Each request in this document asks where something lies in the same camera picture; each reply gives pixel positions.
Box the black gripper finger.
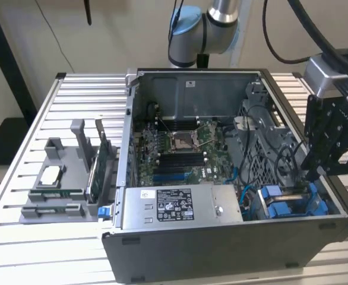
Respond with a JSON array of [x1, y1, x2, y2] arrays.
[[307, 109, 343, 183], [300, 94, 324, 172]]

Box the black disk wire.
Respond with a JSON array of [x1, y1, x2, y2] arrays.
[[289, 141, 310, 191], [274, 145, 300, 187]]

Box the hard disk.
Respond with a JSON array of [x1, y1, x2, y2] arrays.
[[257, 181, 330, 215]]

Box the metal disk bay cage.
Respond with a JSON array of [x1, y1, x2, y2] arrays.
[[235, 80, 343, 221]]

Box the blue empty disk carrier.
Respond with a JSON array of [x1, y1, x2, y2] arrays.
[[267, 201, 323, 220]]

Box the black RAM slot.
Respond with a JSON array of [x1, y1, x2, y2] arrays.
[[154, 166, 204, 175], [159, 153, 205, 159], [159, 161, 205, 167], [159, 157, 205, 163]]

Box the blue expansion slot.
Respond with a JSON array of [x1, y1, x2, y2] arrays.
[[152, 173, 187, 183]]

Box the metal socket cover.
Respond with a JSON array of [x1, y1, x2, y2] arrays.
[[191, 123, 220, 147]]

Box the green motherboard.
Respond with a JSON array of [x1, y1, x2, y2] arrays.
[[131, 118, 238, 188]]

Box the CPU socket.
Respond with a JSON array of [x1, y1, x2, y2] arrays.
[[167, 130, 199, 153]]

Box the silver power supply unit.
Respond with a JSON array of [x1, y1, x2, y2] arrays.
[[121, 183, 243, 231]]

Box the thin locking lever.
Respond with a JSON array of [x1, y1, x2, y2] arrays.
[[157, 115, 175, 135]]

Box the black open PC case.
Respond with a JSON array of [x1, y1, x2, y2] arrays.
[[101, 67, 348, 283]]

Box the green graphics card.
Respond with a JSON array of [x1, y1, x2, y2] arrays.
[[84, 118, 116, 206]]

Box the black hanging rod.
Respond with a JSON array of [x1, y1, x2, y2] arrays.
[[83, 0, 93, 26]]

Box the gray parts rack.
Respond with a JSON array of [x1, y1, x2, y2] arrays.
[[18, 118, 122, 224]]

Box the green RAM stick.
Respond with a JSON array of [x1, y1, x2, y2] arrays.
[[30, 189, 82, 198], [34, 204, 77, 213]]

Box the silver CPU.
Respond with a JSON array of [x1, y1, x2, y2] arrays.
[[39, 166, 64, 186]]

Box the black flat floor base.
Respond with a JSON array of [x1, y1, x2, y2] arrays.
[[0, 117, 30, 164]]

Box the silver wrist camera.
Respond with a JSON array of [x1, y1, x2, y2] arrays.
[[303, 56, 348, 98]]

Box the long black case wire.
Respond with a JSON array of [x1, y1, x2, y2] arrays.
[[238, 104, 270, 185]]

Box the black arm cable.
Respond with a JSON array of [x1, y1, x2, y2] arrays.
[[262, 0, 348, 80]]

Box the thin blue wire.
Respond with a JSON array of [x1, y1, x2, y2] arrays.
[[231, 166, 254, 207]]

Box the blue cable at arm joint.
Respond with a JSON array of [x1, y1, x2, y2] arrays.
[[169, 0, 185, 34]]

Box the thin black wall cable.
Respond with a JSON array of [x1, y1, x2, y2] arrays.
[[33, 0, 76, 74]]

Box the black slanted frame post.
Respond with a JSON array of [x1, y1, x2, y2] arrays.
[[0, 0, 39, 127]]

